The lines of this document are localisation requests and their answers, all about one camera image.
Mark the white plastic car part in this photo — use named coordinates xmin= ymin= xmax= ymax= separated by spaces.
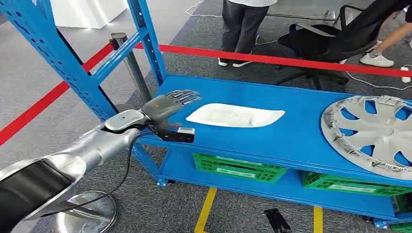
xmin=186 ymin=103 xmax=286 ymax=129

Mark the red barrier belt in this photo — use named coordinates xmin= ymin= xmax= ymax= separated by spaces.
xmin=0 ymin=42 xmax=115 ymax=147
xmin=134 ymin=42 xmax=412 ymax=78

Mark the white power strip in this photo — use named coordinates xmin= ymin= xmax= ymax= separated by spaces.
xmin=400 ymin=66 xmax=412 ymax=83

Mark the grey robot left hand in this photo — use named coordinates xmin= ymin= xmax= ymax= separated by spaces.
xmin=141 ymin=90 xmax=203 ymax=129

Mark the blue metal shelf rack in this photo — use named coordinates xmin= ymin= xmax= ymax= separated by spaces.
xmin=0 ymin=0 xmax=412 ymax=231

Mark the silver wheel hubcap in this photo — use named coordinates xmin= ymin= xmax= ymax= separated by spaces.
xmin=321 ymin=95 xmax=412 ymax=181

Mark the black robot right foot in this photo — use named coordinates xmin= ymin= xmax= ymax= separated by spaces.
xmin=264 ymin=208 xmax=292 ymax=233

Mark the white display plinth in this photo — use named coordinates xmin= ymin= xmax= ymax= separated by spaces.
xmin=50 ymin=0 xmax=129 ymax=30

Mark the chrome barrier stanchion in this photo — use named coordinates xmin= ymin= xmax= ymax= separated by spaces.
xmin=109 ymin=33 xmax=153 ymax=112
xmin=56 ymin=191 xmax=117 ymax=233

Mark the black office chair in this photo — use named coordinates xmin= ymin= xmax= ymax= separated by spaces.
xmin=277 ymin=0 xmax=403 ymax=91

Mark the green plastic crate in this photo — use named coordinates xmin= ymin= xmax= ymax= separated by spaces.
xmin=391 ymin=194 xmax=412 ymax=214
xmin=301 ymin=171 xmax=412 ymax=198
xmin=192 ymin=152 xmax=288 ymax=184
xmin=390 ymin=222 xmax=412 ymax=233

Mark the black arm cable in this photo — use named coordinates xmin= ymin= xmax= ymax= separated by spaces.
xmin=38 ymin=132 xmax=152 ymax=217

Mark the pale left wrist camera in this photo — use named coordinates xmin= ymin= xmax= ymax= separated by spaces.
xmin=149 ymin=123 xmax=196 ymax=144

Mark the person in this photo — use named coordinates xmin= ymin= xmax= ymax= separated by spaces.
xmin=360 ymin=0 xmax=412 ymax=68
xmin=218 ymin=0 xmax=278 ymax=68

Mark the white floor cable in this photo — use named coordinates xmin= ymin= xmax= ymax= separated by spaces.
xmin=346 ymin=64 xmax=412 ymax=91

